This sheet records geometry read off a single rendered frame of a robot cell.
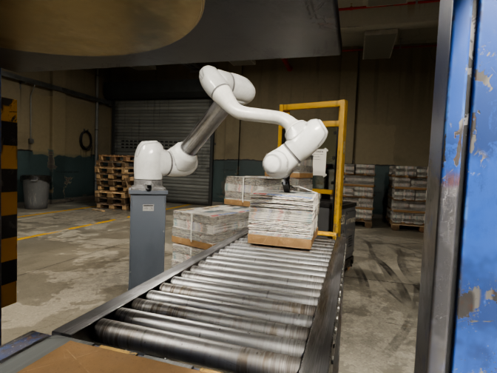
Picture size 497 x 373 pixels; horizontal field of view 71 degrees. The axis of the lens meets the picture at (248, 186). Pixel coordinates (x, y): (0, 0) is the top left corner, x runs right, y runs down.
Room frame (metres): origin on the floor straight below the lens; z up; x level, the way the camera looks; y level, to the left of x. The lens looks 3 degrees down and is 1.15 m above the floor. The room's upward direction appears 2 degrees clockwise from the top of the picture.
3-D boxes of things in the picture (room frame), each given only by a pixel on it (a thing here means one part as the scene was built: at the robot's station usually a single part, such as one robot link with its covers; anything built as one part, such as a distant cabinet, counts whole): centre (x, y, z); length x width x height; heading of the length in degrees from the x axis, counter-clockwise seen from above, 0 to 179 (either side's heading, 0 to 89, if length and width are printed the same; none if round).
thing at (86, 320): (1.32, 0.17, 0.74); 1.34 x 0.05 x 0.12; 163
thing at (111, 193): (8.79, 3.13, 0.65); 1.33 x 0.94 x 1.30; 167
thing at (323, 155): (3.71, -0.65, 1.27); 0.57 x 0.01 x 0.65; 55
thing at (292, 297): (0.99, 0.01, 0.77); 0.47 x 0.05 x 0.05; 73
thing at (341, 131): (3.51, -0.91, 0.97); 0.09 x 0.09 x 1.75; 55
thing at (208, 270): (1.12, -0.03, 0.77); 0.47 x 0.05 x 0.05; 73
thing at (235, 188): (2.86, -0.04, 0.95); 0.38 x 0.29 x 0.23; 56
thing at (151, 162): (1.97, 0.56, 1.17); 0.18 x 0.16 x 0.22; 138
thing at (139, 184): (1.94, 0.56, 1.03); 0.22 x 0.18 x 0.06; 19
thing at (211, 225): (2.75, 0.03, 0.42); 1.17 x 0.39 x 0.83; 145
